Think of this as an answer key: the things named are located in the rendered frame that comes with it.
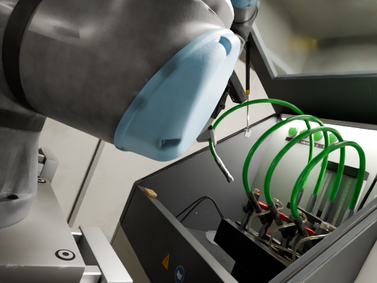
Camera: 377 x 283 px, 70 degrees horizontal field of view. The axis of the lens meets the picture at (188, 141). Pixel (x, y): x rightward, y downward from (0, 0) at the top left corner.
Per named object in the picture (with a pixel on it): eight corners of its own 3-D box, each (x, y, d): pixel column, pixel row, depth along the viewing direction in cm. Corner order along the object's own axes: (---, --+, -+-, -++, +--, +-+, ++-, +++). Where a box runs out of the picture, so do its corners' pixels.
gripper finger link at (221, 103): (203, 115, 69) (215, 83, 69) (208, 118, 70) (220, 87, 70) (212, 117, 65) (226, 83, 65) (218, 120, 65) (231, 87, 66)
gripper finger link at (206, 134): (202, 151, 89) (192, 127, 92) (218, 145, 89) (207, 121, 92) (202, 148, 86) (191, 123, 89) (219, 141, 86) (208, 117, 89)
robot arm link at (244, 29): (233, -19, 64) (231, 1, 73) (216, 24, 64) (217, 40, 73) (264, -9, 63) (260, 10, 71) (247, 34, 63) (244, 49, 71)
